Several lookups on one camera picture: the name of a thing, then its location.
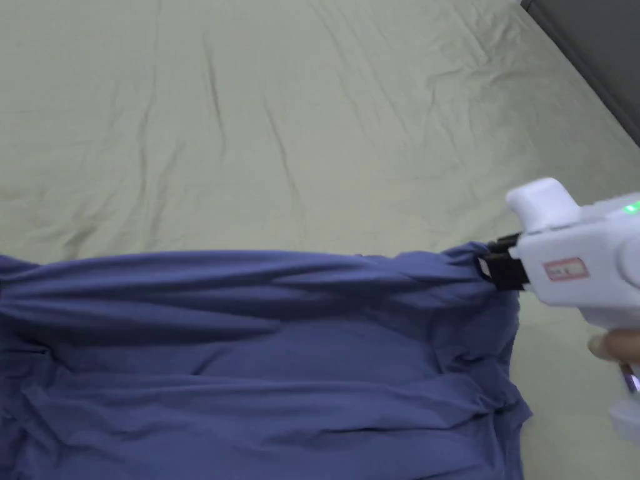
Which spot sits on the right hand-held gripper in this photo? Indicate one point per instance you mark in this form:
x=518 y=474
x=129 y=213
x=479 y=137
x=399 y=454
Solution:
x=580 y=260

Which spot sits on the dark blue shirt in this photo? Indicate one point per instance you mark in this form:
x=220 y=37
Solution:
x=250 y=360

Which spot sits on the person's right hand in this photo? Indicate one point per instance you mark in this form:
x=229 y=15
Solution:
x=617 y=347

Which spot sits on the bed with pale green sheet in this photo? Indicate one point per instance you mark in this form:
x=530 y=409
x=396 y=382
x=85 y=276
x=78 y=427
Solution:
x=250 y=125

